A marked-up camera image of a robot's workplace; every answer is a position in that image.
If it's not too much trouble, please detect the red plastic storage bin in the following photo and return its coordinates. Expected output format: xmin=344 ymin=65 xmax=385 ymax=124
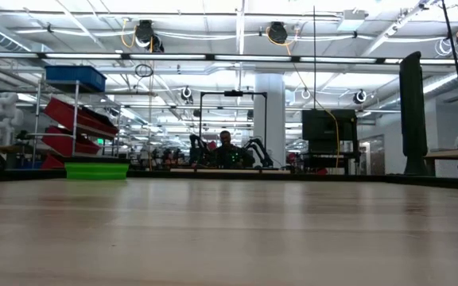
xmin=43 ymin=97 xmax=120 ymax=139
xmin=40 ymin=153 xmax=67 ymax=171
xmin=41 ymin=126 xmax=103 ymax=157

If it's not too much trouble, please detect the long ceiling light strip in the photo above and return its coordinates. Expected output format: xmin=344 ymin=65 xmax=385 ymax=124
xmin=0 ymin=51 xmax=458 ymax=66

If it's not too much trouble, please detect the blue plastic storage bin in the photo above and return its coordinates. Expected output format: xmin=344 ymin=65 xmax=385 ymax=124
xmin=45 ymin=64 xmax=107 ymax=93

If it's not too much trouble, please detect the black gantry stand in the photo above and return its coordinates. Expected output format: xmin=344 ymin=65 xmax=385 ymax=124
xmin=198 ymin=90 xmax=269 ymax=172

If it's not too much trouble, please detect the white ceiling box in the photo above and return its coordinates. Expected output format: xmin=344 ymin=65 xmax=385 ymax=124
xmin=336 ymin=8 xmax=369 ymax=32

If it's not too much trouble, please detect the wooden table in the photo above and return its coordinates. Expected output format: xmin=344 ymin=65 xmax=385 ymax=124
xmin=423 ymin=146 xmax=458 ymax=179

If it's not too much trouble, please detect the green square plastic bin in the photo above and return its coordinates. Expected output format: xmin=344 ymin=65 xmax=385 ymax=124
xmin=64 ymin=161 xmax=130 ymax=181

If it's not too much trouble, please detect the small ceiling cord reel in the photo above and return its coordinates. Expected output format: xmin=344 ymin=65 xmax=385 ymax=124
xmin=180 ymin=84 xmax=195 ymax=106
xmin=351 ymin=88 xmax=369 ymax=106

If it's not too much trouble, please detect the black aluminium table frame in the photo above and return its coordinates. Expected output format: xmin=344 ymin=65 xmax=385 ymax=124
xmin=0 ymin=168 xmax=458 ymax=191

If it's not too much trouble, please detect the metal wire shelf rack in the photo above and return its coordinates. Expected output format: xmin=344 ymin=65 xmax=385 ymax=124
xmin=31 ymin=78 xmax=123 ymax=170

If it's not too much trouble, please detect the thin black hanging cable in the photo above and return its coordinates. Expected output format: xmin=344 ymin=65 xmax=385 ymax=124
xmin=312 ymin=6 xmax=317 ymax=110

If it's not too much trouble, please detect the tall black panel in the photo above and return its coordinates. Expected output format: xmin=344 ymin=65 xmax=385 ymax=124
xmin=398 ymin=50 xmax=430 ymax=176

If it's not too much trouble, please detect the white square pillar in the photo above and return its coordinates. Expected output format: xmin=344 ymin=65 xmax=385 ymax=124
xmin=254 ymin=73 xmax=286 ymax=170

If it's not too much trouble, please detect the black monitor cabinet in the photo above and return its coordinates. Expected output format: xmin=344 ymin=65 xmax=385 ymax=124
xmin=301 ymin=108 xmax=360 ymax=170

